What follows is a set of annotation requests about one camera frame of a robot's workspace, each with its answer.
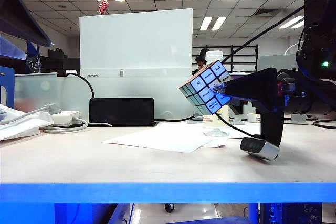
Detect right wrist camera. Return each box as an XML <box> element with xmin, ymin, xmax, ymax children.
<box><xmin>240</xmin><ymin>136</ymin><xmax>280</xmax><ymax>161</ymax></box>

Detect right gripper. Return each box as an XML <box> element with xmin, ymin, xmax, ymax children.
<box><xmin>213</xmin><ymin>68</ymin><xmax>302</xmax><ymax>115</ymax></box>

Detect white power strip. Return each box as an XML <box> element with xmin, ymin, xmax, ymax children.
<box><xmin>49</xmin><ymin>110</ymin><xmax>82</xmax><ymax>125</ymax></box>

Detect person in background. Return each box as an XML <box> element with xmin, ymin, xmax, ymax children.
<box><xmin>194</xmin><ymin>48</ymin><xmax>211</xmax><ymax>75</ymax></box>

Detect dark office cubicle partitions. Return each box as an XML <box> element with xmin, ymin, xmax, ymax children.
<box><xmin>0</xmin><ymin>48</ymin><xmax>81</xmax><ymax>75</ymax></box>

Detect white board panel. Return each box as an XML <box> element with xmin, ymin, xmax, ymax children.
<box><xmin>79</xmin><ymin>8</ymin><xmax>194</xmax><ymax>78</ymax></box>

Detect Rubik's cube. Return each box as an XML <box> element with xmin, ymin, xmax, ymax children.
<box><xmin>179</xmin><ymin>60</ymin><xmax>233</xmax><ymax>116</ymax></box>

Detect red hanging ornament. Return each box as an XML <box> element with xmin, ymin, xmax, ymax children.
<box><xmin>98</xmin><ymin>0</ymin><xmax>109</xmax><ymax>16</ymax></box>

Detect black computer tower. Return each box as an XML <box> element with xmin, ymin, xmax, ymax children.
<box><xmin>259</xmin><ymin>202</ymin><xmax>323</xmax><ymax>224</ymax></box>

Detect frosted glass desk partition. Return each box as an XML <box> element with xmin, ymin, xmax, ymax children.
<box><xmin>14</xmin><ymin>72</ymin><xmax>258</xmax><ymax>124</ymax></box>

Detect white plastic bag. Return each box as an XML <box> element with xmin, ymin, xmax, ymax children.
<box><xmin>0</xmin><ymin>104</ymin><xmax>55</xmax><ymax>141</ymax></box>

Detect grey metal bookend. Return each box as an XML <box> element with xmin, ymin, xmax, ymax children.
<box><xmin>256</xmin><ymin>55</ymin><xmax>307</xmax><ymax>125</ymax></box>

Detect blue crystal trophy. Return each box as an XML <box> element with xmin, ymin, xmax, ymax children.
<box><xmin>25</xmin><ymin>41</ymin><xmax>42</xmax><ymax>74</ymax></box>

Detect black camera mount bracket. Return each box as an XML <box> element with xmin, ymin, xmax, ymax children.
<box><xmin>258</xmin><ymin>110</ymin><xmax>285</xmax><ymax>147</ymax></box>

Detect white power adapter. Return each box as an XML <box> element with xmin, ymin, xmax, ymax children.
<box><xmin>246</xmin><ymin>113</ymin><xmax>261</xmax><ymax>124</ymax></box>

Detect black rectangular box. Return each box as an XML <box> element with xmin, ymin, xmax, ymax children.
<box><xmin>88</xmin><ymin>98</ymin><xmax>155</xmax><ymax>127</ymax></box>

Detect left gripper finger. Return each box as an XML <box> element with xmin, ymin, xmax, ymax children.
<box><xmin>0</xmin><ymin>0</ymin><xmax>53</xmax><ymax>48</ymax></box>
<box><xmin>0</xmin><ymin>35</ymin><xmax>28</xmax><ymax>61</ymax></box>

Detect black camera cable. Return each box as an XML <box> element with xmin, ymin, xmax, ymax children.
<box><xmin>215</xmin><ymin>5</ymin><xmax>307</xmax><ymax>138</ymax></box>

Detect black looped cable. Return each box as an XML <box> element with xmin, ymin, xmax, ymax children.
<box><xmin>312</xmin><ymin>119</ymin><xmax>336</xmax><ymax>130</ymax></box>

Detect black shelf rack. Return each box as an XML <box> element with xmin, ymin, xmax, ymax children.
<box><xmin>193</xmin><ymin>45</ymin><xmax>259</xmax><ymax>74</ymax></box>

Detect blue table frame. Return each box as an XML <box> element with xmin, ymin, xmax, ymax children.
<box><xmin>0</xmin><ymin>182</ymin><xmax>336</xmax><ymax>224</ymax></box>

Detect black power cable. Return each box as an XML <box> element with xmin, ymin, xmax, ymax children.
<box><xmin>65</xmin><ymin>73</ymin><xmax>96</xmax><ymax>100</ymax></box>

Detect ceiling air vent grille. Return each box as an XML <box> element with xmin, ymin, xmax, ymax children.
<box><xmin>254</xmin><ymin>8</ymin><xmax>284</xmax><ymax>17</ymax></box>

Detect clear bottle yellow flower label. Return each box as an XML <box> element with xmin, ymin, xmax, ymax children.
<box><xmin>202</xmin><ymin>50</ymin><xmax>230</xmax><ymax>137</ymax></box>

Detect white paper sheet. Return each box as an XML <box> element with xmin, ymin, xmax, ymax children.
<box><xmin>101</xmin><ymin>123</ymin><xmax>228</xmax><ymax>154</ymax></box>
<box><xmin>227</xmin><ymin>123</ymin><xmax>263</xmax><ymax>140</ymax></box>

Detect grey plug with cable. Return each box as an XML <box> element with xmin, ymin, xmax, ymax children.
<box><xmin>0</xmin><ymin>103</ymin><xmax>63</xmax><ymax>125</ymax></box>

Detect blue metal bookend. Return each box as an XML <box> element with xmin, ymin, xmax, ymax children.
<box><xmin>0</xmin><ymin>66</ymin><xmax>16</xmax><ymax>109</ymax></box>

